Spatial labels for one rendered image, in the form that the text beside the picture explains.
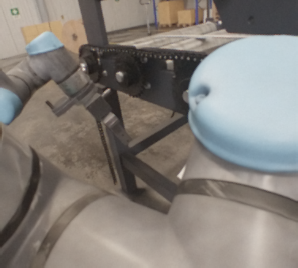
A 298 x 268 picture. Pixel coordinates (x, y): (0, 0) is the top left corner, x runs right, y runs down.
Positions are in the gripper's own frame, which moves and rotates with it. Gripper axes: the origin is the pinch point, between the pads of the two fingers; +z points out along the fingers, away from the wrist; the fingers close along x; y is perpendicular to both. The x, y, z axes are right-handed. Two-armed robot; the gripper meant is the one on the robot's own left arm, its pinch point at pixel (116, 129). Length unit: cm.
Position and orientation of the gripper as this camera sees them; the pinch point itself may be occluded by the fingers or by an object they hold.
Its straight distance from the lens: 62.7
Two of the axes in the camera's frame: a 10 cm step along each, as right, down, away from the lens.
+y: 7.2, -6.7, 2.0
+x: -4.8, -2.5, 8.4
